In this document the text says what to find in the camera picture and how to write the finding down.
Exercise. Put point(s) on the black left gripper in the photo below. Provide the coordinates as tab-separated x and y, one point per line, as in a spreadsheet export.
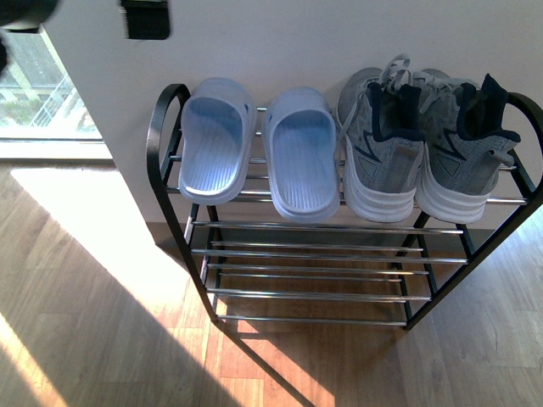
145	20

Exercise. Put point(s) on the light blue slide sandal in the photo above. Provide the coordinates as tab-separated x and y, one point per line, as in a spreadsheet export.
299	138
218	125

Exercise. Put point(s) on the grey knit sneaker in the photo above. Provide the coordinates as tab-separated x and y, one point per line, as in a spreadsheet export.
377	116
466	144

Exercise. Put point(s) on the black metal shoe rack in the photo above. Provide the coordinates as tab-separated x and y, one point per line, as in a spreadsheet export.
348	273

